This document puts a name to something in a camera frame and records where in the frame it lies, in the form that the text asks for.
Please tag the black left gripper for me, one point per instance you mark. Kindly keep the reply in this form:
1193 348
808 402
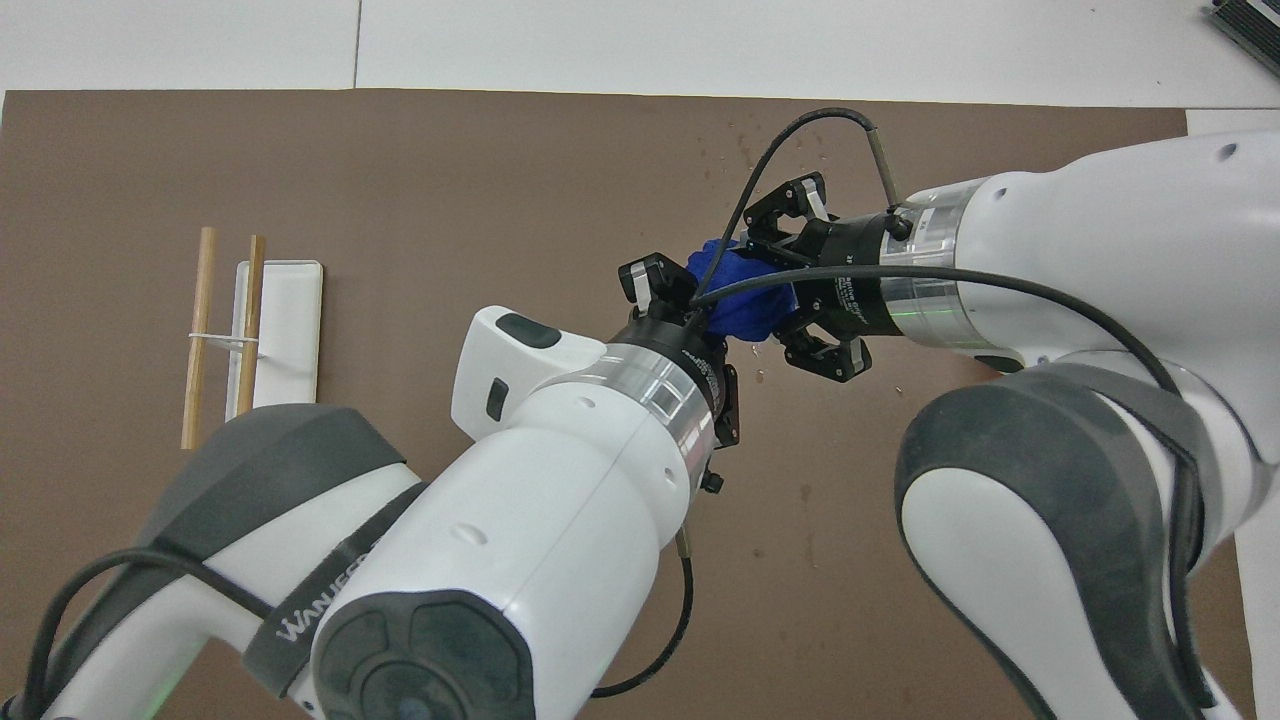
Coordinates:
680 340

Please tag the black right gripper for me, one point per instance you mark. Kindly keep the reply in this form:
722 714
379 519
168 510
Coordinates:
850 280

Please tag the blue towel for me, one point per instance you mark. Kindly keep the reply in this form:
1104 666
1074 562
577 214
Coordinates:
745 305

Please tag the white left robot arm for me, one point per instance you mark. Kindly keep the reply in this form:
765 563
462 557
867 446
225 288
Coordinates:
520 520

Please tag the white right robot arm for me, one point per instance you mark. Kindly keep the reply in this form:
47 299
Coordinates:
1100 250

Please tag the brown table mat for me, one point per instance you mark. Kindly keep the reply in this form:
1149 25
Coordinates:
450 180

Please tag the white rack with wooden bars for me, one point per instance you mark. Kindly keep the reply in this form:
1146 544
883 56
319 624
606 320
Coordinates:
290 330

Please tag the grey ribbed device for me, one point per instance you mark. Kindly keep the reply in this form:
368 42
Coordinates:
1250 20

